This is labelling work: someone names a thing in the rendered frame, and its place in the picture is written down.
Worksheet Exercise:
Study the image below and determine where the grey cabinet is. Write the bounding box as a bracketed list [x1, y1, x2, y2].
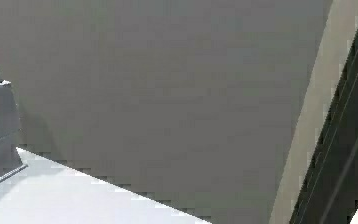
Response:
[0, 79, 29, 192]

